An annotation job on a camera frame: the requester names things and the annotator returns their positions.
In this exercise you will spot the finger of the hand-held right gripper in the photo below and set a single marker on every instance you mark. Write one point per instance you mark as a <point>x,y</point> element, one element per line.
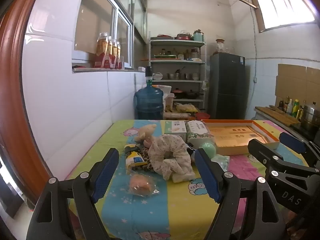
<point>292,142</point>
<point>262,152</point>

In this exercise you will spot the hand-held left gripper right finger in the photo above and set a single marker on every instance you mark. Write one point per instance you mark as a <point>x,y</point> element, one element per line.
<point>207,177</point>

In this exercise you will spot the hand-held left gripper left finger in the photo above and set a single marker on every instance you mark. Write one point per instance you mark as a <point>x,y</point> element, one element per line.
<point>105,177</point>

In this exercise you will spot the green tissue pack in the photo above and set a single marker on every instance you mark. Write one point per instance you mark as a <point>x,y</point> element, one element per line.
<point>221,161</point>

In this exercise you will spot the white soft pack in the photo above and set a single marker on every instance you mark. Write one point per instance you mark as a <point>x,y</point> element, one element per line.
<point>182,177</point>

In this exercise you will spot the green foam ball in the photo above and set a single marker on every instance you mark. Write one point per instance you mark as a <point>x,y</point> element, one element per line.
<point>208,150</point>

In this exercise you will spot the purple white packet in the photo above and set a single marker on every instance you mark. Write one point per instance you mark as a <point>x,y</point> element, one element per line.
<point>191,152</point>

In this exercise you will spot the orange cardboard box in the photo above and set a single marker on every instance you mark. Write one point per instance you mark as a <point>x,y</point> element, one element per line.
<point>237,135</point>

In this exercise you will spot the yellow black soft toy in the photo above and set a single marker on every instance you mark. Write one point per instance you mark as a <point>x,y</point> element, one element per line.
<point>133,158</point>

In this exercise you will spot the bun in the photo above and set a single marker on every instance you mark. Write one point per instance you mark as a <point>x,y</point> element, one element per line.
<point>141,183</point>

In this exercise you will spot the leopard print plush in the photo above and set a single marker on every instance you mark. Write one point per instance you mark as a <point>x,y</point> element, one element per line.
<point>146,163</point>

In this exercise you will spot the white floral fabric scrunchie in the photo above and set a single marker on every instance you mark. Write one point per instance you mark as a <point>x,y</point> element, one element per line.
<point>162,152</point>

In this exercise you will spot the beige plush bear purple dress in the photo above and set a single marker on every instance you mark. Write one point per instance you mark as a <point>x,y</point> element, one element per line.
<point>147,131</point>

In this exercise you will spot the wooden boards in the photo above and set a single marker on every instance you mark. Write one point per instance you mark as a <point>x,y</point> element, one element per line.
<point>277,115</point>

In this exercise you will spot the steel pot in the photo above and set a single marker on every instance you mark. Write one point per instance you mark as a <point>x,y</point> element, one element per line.
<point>311,115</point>

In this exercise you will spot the green yellow bottle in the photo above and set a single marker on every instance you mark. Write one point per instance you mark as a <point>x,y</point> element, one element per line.
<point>296,107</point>

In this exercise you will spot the white bottle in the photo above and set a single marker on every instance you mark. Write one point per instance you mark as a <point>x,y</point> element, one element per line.
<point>290,107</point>

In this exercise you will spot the dark sauce bottle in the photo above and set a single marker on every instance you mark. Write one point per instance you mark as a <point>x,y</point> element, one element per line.
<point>281,105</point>

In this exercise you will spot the floral tissue box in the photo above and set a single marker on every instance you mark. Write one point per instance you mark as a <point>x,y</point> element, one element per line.
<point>198,131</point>

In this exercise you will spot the green white carton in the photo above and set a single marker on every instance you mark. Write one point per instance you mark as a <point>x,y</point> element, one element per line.
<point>175,127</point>

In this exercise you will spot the red basin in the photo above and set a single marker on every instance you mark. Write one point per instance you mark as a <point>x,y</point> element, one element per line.
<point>202,116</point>

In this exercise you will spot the cardboard sheet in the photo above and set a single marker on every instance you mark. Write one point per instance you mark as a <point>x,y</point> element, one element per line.
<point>297,80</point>

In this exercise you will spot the wrapped noodle packs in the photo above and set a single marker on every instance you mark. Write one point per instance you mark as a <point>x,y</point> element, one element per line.
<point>176,116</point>

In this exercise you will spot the yellow noodle bag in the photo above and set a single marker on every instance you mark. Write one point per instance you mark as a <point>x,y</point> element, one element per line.
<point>186,108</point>

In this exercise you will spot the dark grey fridge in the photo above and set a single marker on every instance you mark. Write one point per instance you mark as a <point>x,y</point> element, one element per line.
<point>227,85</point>

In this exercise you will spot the black wok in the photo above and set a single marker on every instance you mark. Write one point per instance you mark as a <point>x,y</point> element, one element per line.
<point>193,95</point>

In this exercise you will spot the blue water jug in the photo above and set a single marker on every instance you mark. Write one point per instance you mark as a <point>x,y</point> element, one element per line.
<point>148,102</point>

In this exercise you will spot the black pot red lid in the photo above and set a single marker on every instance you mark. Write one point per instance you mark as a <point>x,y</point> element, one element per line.
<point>178,93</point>

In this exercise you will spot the white plastic bag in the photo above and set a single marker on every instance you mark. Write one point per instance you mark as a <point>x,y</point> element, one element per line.
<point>168,97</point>

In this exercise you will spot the water pump dispenser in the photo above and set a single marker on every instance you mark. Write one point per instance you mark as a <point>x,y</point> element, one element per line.
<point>149,73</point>

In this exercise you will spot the red flat packet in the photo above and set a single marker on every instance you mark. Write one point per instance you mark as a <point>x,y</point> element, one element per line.
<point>78,67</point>

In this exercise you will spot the glass jar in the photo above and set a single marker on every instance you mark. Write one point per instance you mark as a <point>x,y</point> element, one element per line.
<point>220,47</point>

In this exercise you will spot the metal shelf rack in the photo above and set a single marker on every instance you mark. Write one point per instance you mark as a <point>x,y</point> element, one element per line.
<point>177,61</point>

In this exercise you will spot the orange drink bottle red label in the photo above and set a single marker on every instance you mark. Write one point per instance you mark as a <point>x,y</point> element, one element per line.
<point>115,56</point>
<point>101,52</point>
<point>119,57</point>
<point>110,55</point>

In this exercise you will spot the green tray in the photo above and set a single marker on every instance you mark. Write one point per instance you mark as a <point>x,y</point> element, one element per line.
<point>165,56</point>

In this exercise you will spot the teal canister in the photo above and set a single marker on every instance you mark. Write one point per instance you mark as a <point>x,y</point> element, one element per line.
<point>199,36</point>

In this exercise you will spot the red pot with lid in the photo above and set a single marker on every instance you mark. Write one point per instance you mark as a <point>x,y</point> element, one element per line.
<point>184,36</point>

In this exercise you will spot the red tray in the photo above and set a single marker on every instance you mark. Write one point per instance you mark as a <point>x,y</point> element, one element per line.
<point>165,36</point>

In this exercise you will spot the aluminium sliding window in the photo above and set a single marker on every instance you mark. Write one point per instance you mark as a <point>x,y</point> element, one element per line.
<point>100,17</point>

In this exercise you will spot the brown wooden door frame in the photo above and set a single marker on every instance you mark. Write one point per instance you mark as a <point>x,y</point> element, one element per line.
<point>15,92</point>

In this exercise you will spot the barred wall window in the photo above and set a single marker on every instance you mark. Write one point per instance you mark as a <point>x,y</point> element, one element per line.
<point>282,5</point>

